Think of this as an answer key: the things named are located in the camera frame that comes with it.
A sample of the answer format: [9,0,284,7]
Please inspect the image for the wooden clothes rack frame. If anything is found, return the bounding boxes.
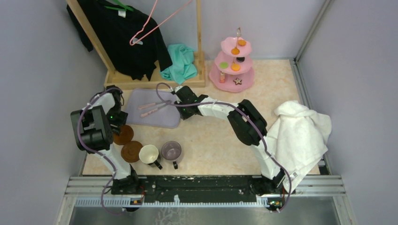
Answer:
[66,0,206,90]

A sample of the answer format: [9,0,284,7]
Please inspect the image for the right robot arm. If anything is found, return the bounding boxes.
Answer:
[171,86,285,193]

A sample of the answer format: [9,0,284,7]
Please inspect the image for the purple mug black handle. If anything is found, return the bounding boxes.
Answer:
[161,141,182,170]

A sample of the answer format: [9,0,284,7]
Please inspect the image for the white towel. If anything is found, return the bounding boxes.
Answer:
[266,100,332,191]

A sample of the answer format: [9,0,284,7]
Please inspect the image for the lavender serving tray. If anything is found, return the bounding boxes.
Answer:
[125,89,180,128]

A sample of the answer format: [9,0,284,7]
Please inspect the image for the red striped cake piece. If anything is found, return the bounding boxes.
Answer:
[219,72,225,83]

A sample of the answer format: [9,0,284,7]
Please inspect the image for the pink three-tier cake stand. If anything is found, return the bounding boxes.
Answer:
[209,28,254,93]

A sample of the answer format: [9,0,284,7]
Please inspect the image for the green round cookie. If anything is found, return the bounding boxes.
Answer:
[219,61,229,69]

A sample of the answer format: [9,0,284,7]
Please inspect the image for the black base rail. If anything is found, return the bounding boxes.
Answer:
[110,175,283,203]

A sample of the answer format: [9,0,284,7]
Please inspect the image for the orange swirl cookie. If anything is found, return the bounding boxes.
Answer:
[237,39,247,46]

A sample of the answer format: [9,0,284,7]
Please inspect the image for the green clothes hanger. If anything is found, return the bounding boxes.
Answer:
[104,0,134,12]

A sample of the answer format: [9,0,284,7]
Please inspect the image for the small orange round cookie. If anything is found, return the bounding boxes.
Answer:
[231,47,240,55]

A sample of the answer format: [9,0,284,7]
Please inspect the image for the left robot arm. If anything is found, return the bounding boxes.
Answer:
[70,85,141,195]

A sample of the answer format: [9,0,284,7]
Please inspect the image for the brown saucer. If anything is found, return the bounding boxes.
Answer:
[121,141,143,163]
[113,125,134,145]

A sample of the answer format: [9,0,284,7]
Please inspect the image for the pink food tongs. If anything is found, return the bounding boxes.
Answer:
[138,102,168,118]

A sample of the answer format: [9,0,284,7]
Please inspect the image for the pink clothes hanger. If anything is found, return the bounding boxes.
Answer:
[129,0,193,46]

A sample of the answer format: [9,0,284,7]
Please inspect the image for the cream mug black handle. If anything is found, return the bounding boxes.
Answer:
[139,145,163,170]

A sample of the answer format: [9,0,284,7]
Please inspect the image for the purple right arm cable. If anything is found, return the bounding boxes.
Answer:
[155,82,293,213]

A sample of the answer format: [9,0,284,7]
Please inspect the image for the black sandwich cookie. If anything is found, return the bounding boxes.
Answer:
[236,57,245,62]

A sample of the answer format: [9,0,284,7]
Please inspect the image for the orange waffle round cookie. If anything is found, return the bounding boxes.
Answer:
[230,63,240,71]

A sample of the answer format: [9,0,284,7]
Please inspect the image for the teal cloth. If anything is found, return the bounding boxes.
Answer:
[161,44,198,85]

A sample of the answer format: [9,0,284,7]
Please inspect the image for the black t-shirt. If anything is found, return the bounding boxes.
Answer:
[78,0,172,80]

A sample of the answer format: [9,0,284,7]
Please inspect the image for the star-shaped iced cookie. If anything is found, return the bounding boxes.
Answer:
[233,78,242,85]

